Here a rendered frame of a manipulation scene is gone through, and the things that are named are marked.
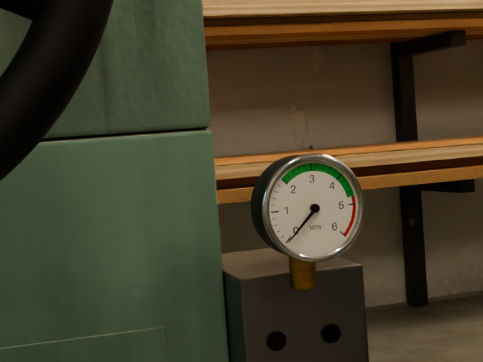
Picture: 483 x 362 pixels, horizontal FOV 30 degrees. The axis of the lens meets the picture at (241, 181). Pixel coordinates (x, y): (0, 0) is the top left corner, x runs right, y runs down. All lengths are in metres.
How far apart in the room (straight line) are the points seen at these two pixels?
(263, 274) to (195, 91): 0.12
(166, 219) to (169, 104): 0.07
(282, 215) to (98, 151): 0.12
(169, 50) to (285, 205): 0.12
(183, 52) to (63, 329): 0.18
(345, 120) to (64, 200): 2.89
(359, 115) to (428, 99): 0.30
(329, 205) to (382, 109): 2.96
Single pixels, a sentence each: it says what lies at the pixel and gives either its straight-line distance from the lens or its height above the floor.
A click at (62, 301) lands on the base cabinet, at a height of 0.61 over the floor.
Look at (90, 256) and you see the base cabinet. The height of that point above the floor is 0.64.
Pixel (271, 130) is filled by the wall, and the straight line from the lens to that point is 3.29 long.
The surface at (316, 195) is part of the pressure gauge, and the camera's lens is 0.52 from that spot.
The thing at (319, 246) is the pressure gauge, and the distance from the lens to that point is 0.52.
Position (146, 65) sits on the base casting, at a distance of 0.56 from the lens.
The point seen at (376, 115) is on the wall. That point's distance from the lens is 3.46.
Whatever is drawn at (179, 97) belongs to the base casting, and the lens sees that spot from 0.56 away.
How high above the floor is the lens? 0.71
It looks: 3 degrees down
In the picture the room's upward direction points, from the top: 4 degrees counter-clockwise
